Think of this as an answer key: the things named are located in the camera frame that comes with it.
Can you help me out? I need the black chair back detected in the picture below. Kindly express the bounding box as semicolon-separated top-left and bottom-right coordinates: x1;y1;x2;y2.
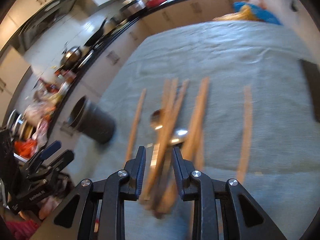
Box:
300;60;320;122

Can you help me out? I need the blue-grey table cloth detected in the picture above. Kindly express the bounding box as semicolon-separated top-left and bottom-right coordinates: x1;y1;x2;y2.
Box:
68;21;319;239

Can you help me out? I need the red pot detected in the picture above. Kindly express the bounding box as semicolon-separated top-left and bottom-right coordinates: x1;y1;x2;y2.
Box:
146;0;166;8

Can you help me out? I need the plastic bag with groceries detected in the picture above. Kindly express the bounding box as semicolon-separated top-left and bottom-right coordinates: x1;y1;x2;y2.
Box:
23;69;76;127

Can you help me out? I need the long curved wooden stick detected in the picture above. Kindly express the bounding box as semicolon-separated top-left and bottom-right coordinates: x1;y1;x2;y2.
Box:
236;86;253;184

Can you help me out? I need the yellow bag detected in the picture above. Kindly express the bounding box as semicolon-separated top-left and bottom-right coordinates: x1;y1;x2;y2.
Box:
212;5;259;21

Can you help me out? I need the black wok pan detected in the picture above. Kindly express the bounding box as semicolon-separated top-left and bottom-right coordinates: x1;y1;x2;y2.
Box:
84;18;107;47

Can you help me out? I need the steel pot with lid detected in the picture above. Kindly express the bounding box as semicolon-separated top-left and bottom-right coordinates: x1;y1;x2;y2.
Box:
60;46;82;69

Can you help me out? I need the range hood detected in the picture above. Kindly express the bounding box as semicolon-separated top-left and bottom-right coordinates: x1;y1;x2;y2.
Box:
9;0;77;54

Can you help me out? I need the blue plastic bag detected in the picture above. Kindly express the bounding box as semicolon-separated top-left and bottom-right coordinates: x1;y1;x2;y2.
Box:
233;2;282;25

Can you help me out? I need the wooden chopstick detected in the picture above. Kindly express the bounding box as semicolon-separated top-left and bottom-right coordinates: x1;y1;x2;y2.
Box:
193;125;204;171
125;88;147;163
160;77;209;214
149;80;189;210
142;78;178;200
161;79;172;110

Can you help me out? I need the black utensil holder cup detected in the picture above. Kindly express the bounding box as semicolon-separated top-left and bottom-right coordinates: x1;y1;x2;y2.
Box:
67;96;116;144

